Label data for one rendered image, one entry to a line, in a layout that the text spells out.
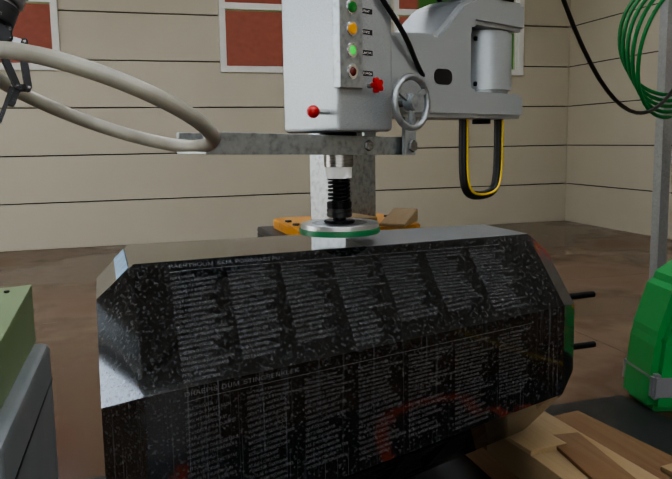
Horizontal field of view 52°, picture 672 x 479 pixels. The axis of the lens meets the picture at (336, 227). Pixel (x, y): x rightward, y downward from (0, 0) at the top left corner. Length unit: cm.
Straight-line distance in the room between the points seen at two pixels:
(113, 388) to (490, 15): 151
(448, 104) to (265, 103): 602
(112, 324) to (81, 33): 645
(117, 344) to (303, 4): 94
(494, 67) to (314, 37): 71
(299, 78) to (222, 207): 615
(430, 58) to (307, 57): 38
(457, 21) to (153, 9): 610
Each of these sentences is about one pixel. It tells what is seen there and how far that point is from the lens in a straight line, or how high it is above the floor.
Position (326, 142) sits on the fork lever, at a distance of 174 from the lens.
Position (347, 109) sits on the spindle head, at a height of 118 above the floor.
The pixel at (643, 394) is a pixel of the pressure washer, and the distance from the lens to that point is 312.
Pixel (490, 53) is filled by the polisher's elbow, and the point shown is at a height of 137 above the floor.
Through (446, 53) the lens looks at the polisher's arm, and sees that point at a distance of 205.
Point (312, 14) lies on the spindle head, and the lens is 180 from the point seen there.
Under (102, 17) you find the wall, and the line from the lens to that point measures 795.
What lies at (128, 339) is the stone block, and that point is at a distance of 159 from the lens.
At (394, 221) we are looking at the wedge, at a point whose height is 80.
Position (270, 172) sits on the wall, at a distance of 798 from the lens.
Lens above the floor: 111
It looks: 7 degrees down
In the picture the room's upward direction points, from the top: 1 degrees counter-clockwise
